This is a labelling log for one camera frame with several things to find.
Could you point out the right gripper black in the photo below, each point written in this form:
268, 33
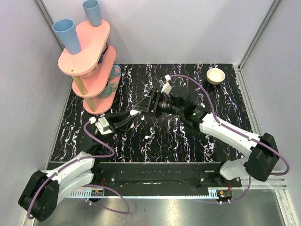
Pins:
145, 105

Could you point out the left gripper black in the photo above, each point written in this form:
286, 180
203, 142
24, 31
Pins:
113, 121

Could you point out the white earbud charging case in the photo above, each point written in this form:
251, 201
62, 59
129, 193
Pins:
134, 112

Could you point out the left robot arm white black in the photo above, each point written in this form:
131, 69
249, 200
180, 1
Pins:
45, 189

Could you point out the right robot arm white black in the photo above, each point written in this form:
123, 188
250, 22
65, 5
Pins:
258, 160

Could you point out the black marbled table mat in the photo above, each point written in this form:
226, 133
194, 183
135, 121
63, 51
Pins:
170, 140

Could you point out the pink three tier shelf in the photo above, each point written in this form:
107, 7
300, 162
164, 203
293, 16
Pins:
91, 67

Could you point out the teal mug on shelf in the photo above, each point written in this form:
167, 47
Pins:
110, 87

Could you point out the blue mug on shelf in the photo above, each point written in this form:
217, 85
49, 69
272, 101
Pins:
115, 72

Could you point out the beige wooden bowl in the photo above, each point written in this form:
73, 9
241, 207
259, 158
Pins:
215, 76

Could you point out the blue cup front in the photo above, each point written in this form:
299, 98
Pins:
66, 32

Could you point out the blue cup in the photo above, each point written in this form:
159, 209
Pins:
93, 12
66, 32

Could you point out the blue cup rear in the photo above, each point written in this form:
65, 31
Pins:
93, 12

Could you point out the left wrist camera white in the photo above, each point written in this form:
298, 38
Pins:
103, 126

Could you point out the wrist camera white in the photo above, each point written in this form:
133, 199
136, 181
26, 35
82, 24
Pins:
103, 126
165, 86

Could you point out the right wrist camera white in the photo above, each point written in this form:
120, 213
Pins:
165, 86

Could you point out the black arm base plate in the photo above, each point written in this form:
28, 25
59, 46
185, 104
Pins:
161, 179

